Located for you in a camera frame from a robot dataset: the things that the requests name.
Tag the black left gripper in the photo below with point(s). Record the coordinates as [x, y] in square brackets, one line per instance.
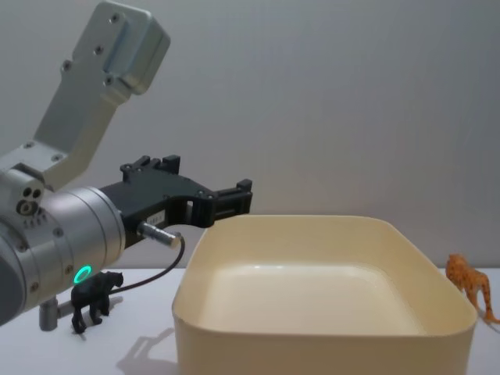
[156, 195]

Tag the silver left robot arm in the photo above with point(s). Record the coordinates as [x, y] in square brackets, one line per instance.
[70, 230]

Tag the black panther toy figure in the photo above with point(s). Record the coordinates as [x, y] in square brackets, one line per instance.
[92, 293]

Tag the cream plastic bin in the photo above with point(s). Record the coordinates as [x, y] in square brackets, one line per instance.
[312, 351]

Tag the white table cloth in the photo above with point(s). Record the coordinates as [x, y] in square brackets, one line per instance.
[27, 351]

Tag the orange spotted cheetah toy figure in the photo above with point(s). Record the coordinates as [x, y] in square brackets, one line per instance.
[472, 282]

